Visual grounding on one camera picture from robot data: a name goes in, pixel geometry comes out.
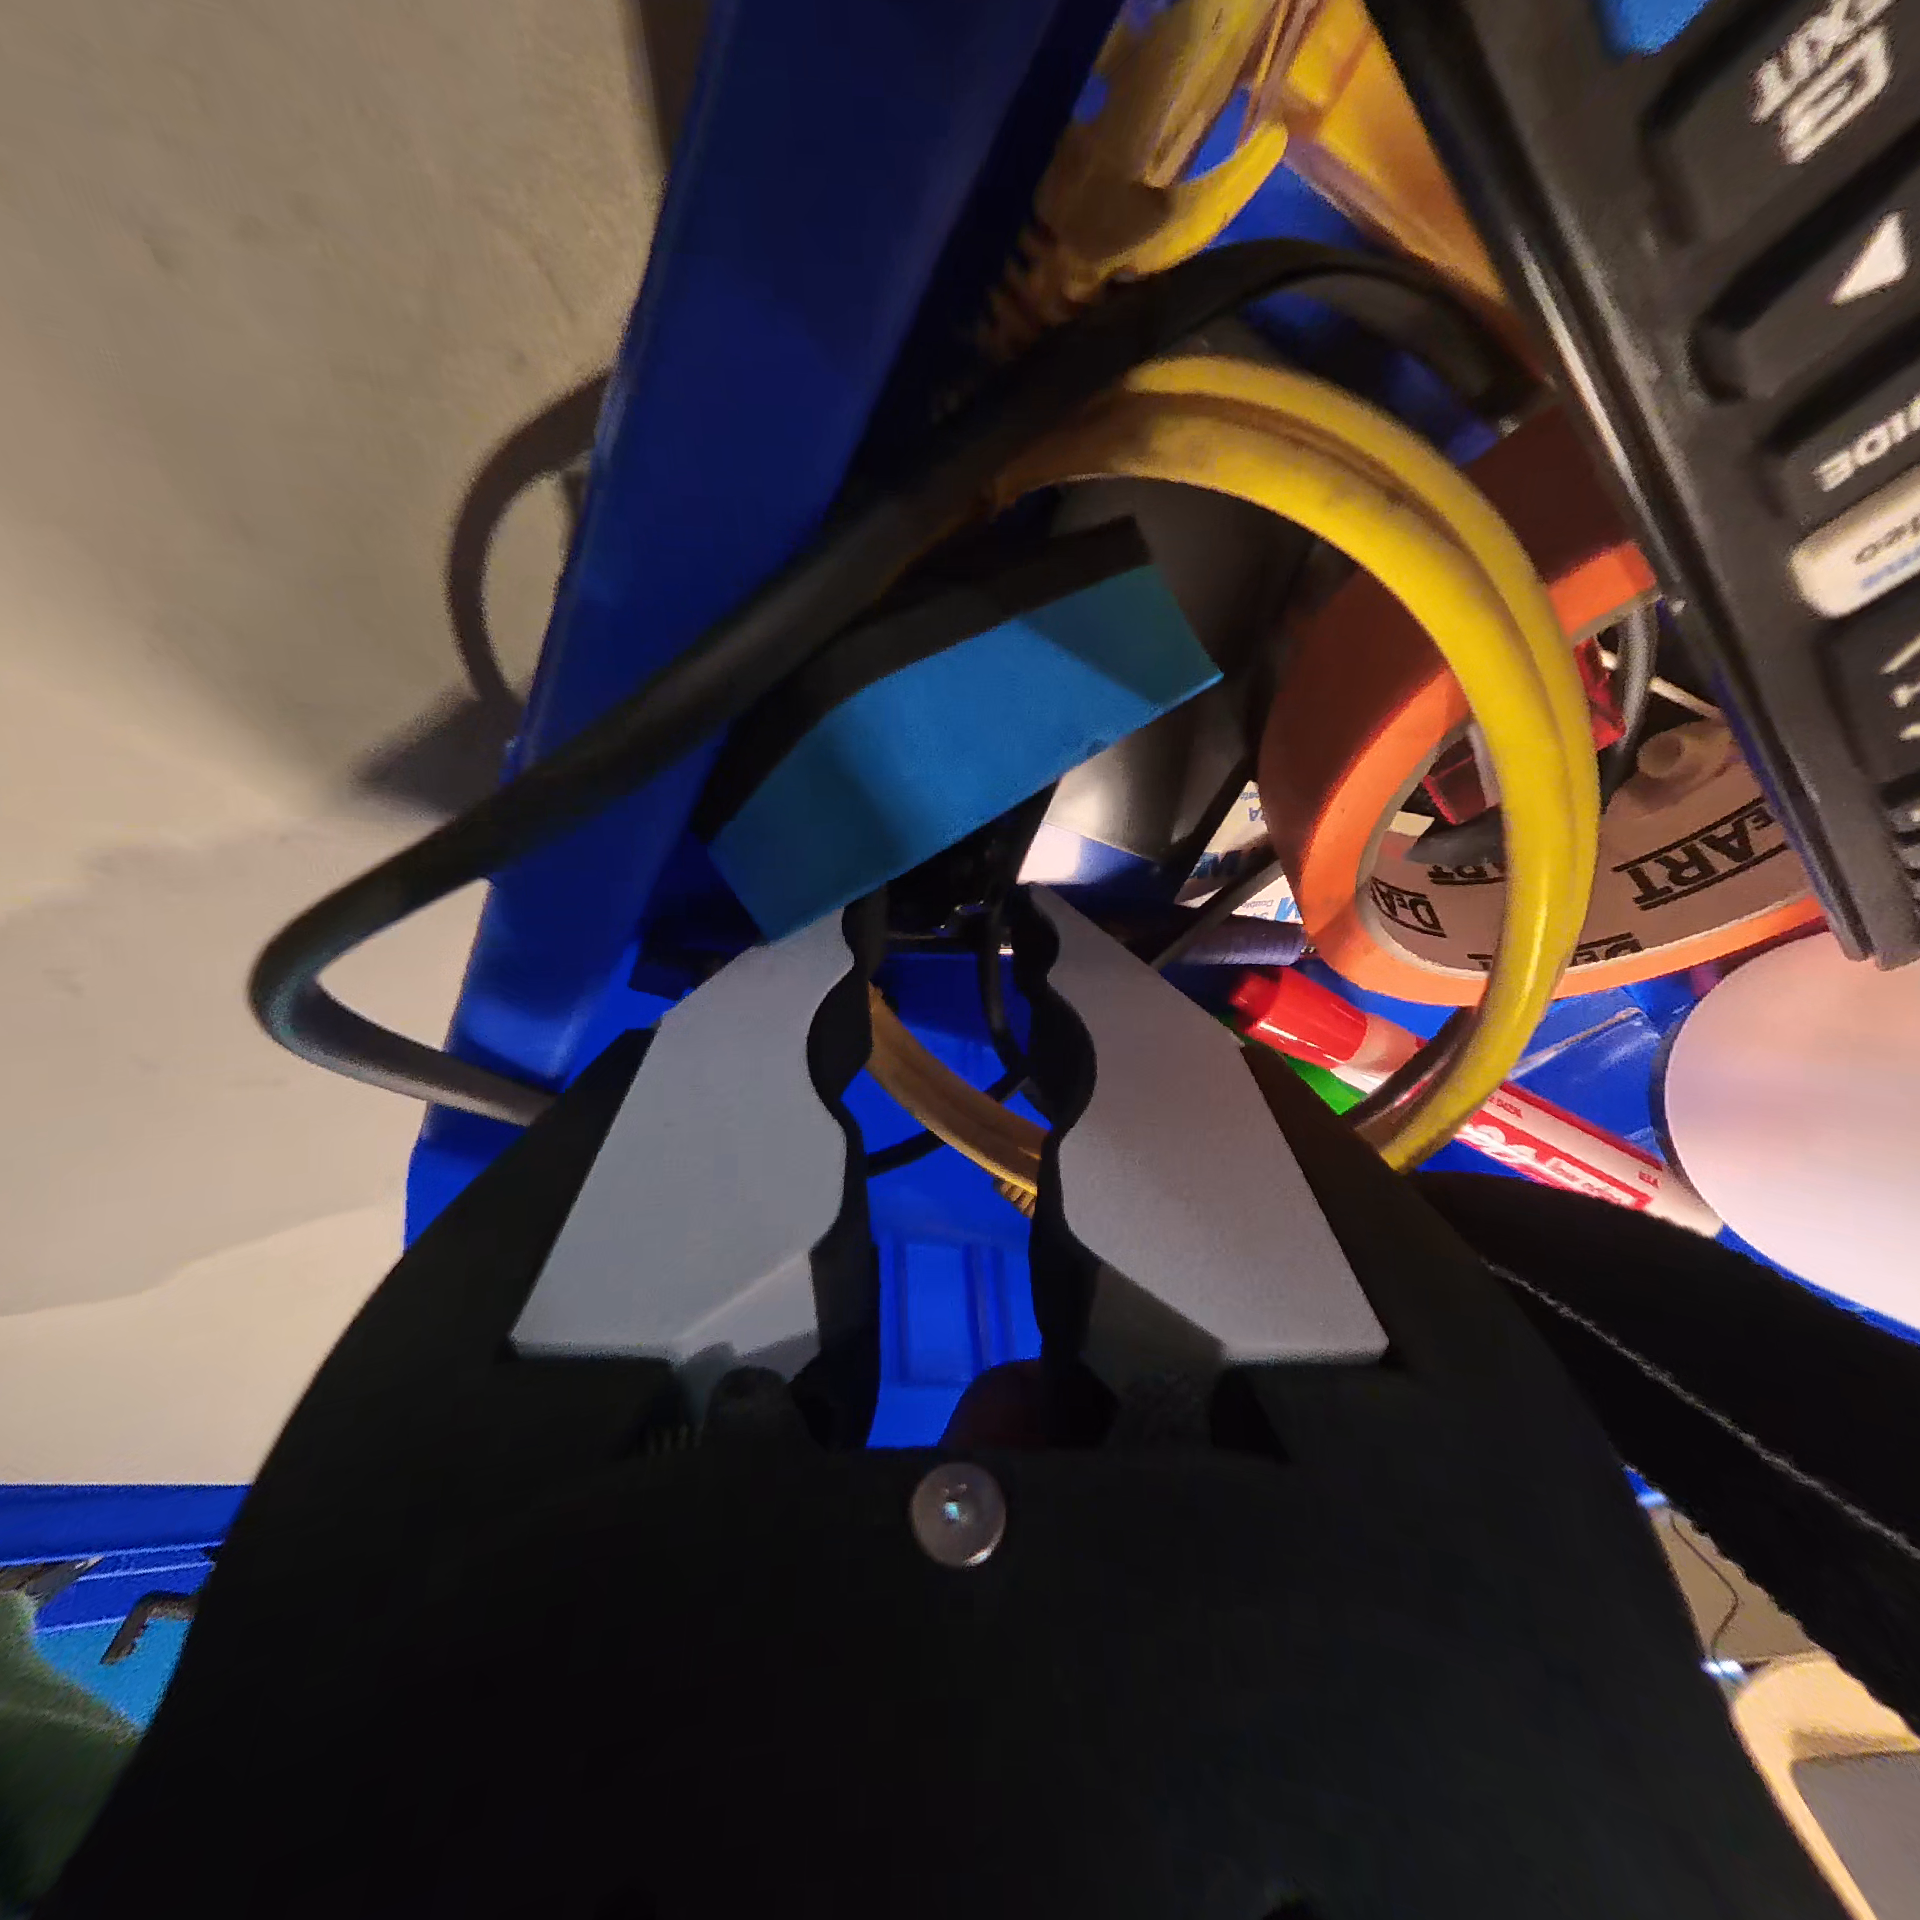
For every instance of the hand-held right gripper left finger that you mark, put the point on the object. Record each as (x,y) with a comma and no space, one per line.
(692,1201)

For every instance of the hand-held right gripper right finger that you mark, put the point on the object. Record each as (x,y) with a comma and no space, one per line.
(1215,1215)

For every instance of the large blue plastic bin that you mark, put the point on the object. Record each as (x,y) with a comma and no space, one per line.
(751,300)

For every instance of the white red marker pen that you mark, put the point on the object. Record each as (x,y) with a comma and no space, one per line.
(1307,1020)

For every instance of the orange tape roll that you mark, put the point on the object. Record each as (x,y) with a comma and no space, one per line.
(1350,720)

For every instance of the light blue foam piece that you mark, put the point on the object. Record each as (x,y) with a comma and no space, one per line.
(932,735)

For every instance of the white plastic bottle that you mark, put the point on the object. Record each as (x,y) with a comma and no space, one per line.
(1799,1109)

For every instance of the person's green jacket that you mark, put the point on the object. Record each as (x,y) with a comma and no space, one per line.
(44,1756)

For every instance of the black remote control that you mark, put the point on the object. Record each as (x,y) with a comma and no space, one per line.
(1725,375)

